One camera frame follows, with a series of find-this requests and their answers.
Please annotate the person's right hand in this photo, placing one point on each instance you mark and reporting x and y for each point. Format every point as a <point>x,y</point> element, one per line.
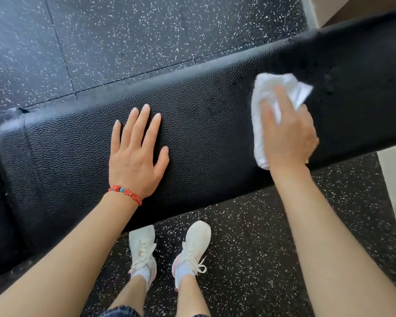
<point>290,141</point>

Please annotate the person's left hand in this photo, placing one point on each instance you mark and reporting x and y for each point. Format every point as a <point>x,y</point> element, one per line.
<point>132,168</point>

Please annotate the person's left forearm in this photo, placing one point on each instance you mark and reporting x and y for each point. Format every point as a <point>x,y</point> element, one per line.
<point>69,257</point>

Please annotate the person's right white sneaker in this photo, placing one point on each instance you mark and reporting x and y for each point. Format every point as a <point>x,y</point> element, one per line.
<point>194,240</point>

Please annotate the person's left little finger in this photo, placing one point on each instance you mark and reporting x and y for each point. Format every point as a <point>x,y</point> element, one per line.
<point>115,136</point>

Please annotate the person's right white sock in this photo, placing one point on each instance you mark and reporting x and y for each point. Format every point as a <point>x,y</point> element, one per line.
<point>184,270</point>

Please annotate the person's left white sneaker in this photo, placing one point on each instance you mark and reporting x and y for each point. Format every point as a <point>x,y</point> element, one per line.
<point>142,247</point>

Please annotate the white cleaning cloth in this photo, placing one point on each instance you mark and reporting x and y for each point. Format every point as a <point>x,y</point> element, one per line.
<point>260,95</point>

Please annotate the person's right leg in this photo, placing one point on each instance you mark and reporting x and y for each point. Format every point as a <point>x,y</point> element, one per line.
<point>191,298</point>

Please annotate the person's right thumb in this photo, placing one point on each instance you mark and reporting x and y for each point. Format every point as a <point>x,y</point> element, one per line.
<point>268,117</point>

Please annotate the blue denim shorts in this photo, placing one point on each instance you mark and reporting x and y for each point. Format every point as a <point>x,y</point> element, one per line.
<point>118,312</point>

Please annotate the person's left middle finger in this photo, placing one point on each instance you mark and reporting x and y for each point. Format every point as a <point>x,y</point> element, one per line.
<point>142,125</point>

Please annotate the black padded bench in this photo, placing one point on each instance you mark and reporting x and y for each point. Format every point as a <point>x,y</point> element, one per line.
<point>211,128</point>

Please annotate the person's left white sock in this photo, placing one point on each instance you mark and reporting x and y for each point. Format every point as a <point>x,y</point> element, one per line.
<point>143,272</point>

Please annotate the person's white sock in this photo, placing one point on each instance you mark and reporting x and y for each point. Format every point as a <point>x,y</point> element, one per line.
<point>184,270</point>
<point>143,272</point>

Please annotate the person's left thumb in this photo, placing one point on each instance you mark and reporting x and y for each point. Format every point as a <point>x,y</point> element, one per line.
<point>161,161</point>

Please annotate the person's left leg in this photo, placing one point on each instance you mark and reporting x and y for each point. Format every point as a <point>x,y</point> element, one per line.
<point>132,297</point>

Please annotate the person's right forearm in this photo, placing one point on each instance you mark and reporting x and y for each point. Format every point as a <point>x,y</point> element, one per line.
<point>333,254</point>

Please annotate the person's white sneaker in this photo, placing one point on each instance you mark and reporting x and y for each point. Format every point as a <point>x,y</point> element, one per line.
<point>142,247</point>
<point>194,240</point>

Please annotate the person's leg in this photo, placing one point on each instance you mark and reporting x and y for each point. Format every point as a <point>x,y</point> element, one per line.
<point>191,298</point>
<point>132,297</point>

